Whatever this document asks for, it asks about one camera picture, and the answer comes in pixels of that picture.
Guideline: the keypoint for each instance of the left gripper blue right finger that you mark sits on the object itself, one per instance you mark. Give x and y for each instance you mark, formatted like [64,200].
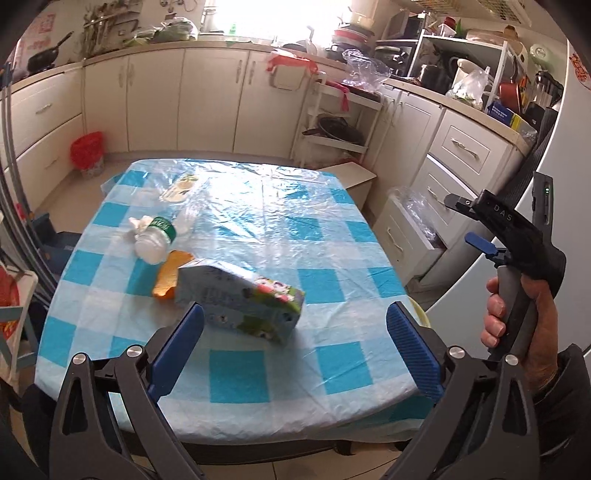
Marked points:
[422,351]

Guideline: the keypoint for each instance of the white kitchen cabinets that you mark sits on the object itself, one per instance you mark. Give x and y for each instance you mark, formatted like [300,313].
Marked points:
[225,101]

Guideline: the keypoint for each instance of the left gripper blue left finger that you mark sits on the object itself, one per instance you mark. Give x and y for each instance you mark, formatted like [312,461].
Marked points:
[174,347]

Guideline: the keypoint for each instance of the orange peel piece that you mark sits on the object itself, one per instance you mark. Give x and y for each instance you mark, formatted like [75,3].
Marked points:
[167,276]

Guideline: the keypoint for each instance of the small crushed water bottle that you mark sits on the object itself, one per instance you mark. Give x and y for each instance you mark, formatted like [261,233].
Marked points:
[153,237]

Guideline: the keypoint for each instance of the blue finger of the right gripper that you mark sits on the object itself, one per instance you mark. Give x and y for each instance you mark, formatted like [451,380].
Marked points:
[481,244]
[458,203]

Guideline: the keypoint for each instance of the red lined trash bin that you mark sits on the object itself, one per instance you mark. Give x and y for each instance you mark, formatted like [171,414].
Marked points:
[87,154]

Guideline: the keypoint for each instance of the clear tea bottle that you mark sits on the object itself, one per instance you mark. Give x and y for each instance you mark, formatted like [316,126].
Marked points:
[179,202]

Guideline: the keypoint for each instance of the light blue milk carton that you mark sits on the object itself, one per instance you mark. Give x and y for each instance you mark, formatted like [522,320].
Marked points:
[240,299]

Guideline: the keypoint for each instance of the clear plastic bag on trolley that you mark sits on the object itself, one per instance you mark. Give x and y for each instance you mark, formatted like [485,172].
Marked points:
[364,73]

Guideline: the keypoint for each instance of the white trolley rack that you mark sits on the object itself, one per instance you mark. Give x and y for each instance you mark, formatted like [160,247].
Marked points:
[336,124]

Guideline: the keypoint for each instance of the blue checkered plastic tablecloth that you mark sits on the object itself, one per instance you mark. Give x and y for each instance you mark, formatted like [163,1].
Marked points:
[338,376]

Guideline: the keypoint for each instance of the black frying pan on counter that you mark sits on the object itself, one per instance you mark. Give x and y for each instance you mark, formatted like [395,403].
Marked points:
[45,59]

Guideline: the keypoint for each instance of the action camera on right gripper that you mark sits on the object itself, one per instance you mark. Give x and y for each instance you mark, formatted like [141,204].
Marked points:
[543,204]

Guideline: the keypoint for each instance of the clear bag in drawer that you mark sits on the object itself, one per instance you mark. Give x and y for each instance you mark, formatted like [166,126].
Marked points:
[418,208]

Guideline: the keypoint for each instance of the blue dustpan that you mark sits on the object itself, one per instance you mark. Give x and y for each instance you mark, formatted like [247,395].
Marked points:
[57,247]

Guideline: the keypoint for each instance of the white blue shelf rack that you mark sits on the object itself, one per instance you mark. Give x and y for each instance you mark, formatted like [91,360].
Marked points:
[19,344]

